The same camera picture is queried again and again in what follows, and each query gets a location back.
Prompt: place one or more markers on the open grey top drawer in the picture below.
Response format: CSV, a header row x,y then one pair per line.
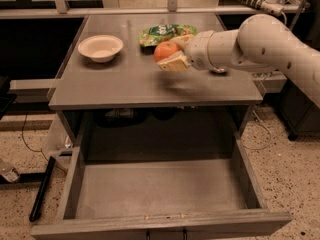
x,y
188,178

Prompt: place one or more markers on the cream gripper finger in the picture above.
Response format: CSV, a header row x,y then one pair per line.
x,y
176,62
182,41

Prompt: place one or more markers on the white coiled handle fixture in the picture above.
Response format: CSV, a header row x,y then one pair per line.
x,y
272,7

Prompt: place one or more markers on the green chip bag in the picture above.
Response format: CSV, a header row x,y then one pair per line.
x,y
155,35

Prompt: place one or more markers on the white paper bowl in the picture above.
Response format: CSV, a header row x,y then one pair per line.
x,y
100,48

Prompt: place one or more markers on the orange fruit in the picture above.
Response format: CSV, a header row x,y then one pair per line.
x,y
164,50

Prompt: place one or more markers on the grey cabinet counter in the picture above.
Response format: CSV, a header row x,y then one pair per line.
x,y
137,107

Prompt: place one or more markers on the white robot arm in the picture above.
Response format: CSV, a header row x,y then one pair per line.
x,y
262,43

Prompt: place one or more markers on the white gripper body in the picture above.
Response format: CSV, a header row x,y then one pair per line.
x,y
197,51

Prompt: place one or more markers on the black bar on floor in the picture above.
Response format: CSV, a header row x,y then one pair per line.
x,y
36,209

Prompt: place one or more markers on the crushed metallic can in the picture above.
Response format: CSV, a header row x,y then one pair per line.
x,y
219,70

